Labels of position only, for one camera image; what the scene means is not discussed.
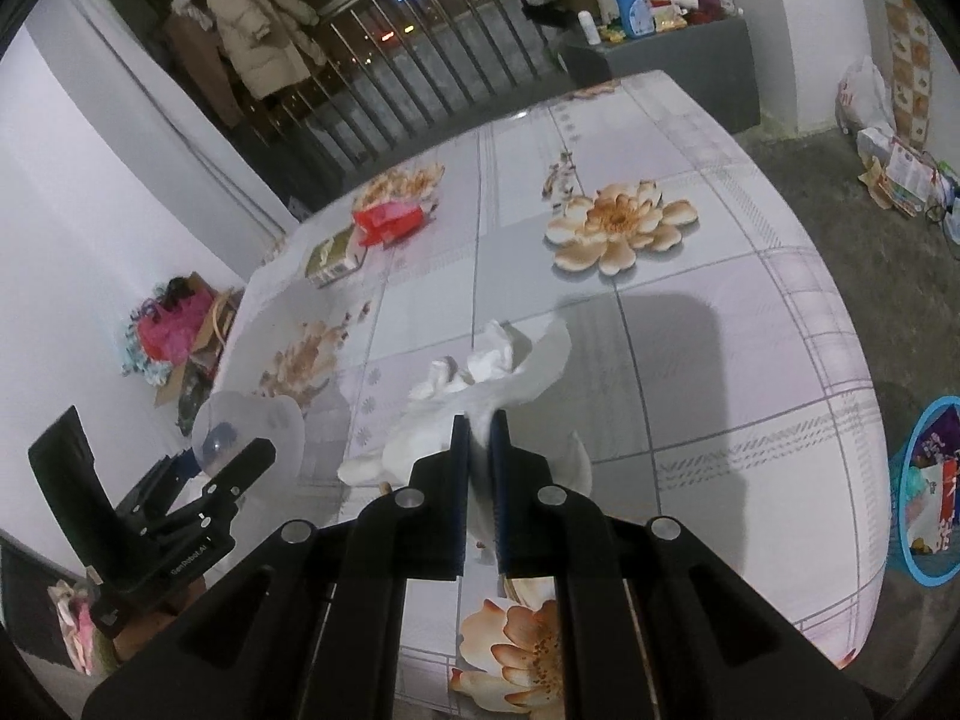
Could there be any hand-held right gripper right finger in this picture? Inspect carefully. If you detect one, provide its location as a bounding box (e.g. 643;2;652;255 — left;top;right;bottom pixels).
493;411;876;720

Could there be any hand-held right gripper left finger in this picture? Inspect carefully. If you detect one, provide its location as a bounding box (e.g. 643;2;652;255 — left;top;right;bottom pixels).
81;414;471;720

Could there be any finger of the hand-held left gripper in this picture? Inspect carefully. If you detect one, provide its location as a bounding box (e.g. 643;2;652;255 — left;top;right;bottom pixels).
197;437;278;501

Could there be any clear bottle with blue label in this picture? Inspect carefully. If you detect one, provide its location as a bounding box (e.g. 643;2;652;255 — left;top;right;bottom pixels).
190;388;306;490

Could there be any white tissue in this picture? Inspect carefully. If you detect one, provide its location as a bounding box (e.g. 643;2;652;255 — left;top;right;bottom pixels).
337;317;594;568

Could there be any blue plastic basket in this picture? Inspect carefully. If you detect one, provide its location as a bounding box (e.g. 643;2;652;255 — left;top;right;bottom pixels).
887;397;960;588

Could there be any cardboard box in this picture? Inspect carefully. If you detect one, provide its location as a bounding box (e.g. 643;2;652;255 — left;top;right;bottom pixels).
152;271;246;410

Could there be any pink plastic bag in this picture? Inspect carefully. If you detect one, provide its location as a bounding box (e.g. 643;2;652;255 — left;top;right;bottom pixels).
122;281;198;385

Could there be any small green carton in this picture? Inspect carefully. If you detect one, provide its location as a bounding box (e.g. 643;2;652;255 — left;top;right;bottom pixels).
304;228;368;290

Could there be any floral-cloth covered table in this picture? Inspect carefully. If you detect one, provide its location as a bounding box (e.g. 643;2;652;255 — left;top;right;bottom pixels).
214;69;898;720

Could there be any red plastic wrapper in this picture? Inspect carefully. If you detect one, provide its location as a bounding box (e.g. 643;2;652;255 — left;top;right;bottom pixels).
351;199;438;249

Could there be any brown hanging coat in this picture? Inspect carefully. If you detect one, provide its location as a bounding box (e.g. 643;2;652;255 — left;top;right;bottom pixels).
163;0;245;130

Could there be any metal balcony railing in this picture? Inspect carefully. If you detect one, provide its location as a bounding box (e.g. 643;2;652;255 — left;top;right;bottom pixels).
246;0;595;190

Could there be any beige padded coat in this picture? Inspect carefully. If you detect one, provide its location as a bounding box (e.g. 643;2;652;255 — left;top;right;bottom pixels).
200;0;329;101

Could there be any grey cabinet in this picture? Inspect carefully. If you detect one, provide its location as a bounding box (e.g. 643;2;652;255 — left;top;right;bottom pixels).
558;13;763;134

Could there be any blue detergent bottle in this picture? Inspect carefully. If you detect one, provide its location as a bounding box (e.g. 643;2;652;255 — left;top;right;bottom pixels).
608;0;655;40

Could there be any printed flat carton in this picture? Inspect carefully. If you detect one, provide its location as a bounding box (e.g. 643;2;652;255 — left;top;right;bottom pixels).
876;137;944;220

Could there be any white plastic bag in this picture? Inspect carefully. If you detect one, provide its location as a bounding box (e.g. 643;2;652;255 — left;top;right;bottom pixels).
835;55;899;138

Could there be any patterned tile board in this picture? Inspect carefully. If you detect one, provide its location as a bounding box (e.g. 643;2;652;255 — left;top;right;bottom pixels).
872;0;936;160

